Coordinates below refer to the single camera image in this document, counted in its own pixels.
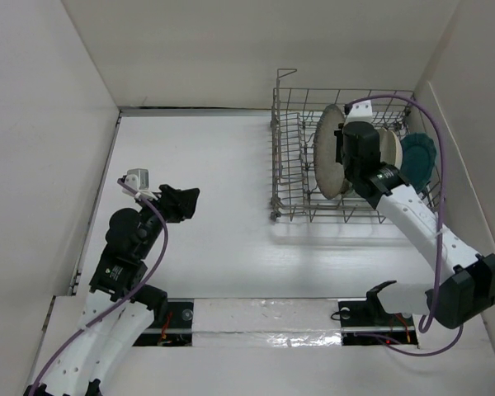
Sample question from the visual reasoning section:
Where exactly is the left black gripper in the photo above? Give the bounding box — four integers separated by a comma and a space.
136, 183, 198, 257

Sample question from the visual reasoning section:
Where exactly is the speckled brown round plate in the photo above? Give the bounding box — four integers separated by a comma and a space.
313, 104, 345, 200

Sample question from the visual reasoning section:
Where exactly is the cream divided plate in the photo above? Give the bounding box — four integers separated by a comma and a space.
377, 128, 403, 169

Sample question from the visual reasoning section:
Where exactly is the dark teal scalloped plate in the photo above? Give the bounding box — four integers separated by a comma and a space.
400, 133, 437, 193

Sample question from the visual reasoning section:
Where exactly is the mint green flower plate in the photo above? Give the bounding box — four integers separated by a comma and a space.
340, 179, 352, 195

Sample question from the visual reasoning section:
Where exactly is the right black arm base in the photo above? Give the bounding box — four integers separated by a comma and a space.
330, 300, 418, 347

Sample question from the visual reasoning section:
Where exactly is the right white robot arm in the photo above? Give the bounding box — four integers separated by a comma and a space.
334, 121, 495, 329

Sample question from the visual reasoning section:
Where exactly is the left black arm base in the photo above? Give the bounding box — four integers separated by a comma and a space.
134, 299, 194, 347

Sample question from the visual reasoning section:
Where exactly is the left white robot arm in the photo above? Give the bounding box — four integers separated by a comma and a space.
25, 180, 200, 395

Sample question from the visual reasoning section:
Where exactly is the silver foil tape strip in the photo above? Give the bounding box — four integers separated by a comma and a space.
191, 299, 342, 348

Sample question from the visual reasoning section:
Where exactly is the grey wire dish rack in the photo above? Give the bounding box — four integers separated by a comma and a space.
270, 68, 436, 224

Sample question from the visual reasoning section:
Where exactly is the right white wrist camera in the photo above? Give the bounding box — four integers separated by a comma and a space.
344, 100, 374, 124

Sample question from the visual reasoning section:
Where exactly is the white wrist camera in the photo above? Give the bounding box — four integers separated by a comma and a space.
344, 100, 374, 124
117, 168, 157, 200

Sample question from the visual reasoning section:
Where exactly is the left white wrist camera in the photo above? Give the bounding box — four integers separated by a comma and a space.
117, 168, 157, 200

